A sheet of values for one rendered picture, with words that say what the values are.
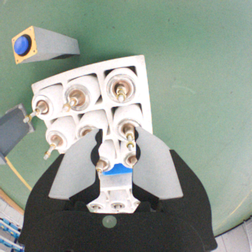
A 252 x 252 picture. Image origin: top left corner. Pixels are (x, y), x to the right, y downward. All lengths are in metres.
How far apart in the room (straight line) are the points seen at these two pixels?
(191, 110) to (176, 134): 0.15
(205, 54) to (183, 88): 0.21
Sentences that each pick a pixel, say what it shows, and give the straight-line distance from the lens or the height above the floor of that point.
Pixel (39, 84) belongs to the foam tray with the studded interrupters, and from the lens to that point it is 0.49.
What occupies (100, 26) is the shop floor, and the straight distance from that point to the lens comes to 0.60.
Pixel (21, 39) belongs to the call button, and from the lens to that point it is 0.33.
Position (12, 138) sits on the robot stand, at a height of 0.18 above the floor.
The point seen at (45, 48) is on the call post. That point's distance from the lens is 0.35.
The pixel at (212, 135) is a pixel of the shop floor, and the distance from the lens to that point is 0.88.
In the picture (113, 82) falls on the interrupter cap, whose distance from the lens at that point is 0.32.
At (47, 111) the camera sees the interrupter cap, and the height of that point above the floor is 0.25.
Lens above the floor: 0.57
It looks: 61 degrees down
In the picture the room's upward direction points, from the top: 179 degrees clockwise
